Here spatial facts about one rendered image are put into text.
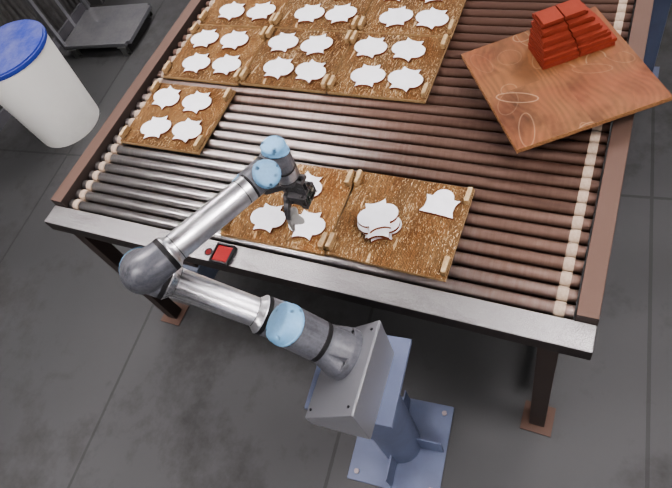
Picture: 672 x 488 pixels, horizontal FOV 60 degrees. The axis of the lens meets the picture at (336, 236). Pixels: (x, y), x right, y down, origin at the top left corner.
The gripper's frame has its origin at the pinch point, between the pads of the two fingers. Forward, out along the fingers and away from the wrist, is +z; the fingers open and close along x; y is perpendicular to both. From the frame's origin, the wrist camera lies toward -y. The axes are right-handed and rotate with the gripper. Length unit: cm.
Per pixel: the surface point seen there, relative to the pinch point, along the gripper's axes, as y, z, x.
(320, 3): -40, 9, 116
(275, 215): -12.7, 7.3, 1.2
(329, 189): 2.4, 8.3, 16.1
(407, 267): 38.4, 7.9, -8.4
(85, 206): -98, 11, -8
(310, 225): 1.7, 7.1, -0.3
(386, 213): 27.4, 3.5, 7.1
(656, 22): 104, 61, 174
